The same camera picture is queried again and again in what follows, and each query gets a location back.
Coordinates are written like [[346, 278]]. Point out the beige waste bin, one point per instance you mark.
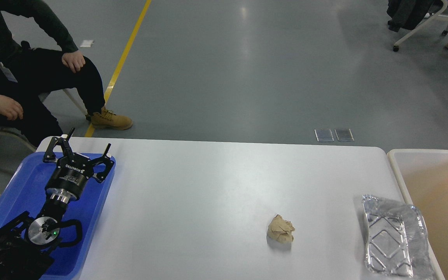
[[422, 175]]

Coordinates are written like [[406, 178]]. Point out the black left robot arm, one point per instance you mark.
[[49, 211]]

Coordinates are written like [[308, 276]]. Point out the white chair with jacket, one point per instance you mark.
[[414, 15]]

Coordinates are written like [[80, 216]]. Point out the crumpled brown paper ball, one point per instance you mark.
[[280, 230]]

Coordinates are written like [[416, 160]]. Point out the white paper scrap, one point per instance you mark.
[[86, 43]]

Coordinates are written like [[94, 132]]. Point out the blue plastic tray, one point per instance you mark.
[[26, 192]]

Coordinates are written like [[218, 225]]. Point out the aluminium foil tray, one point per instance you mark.
[[396, 239]]

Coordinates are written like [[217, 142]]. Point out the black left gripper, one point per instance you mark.
[[71, 175]]

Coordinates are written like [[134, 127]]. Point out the left floor plate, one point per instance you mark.
[[324, 135]]

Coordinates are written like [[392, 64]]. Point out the floor plate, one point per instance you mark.
[[344, 135], [324, 135]]

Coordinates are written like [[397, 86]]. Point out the tan work boot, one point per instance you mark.
[[107, 119]]

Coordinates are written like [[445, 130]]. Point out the right floor plate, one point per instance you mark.
[[344, 135]]

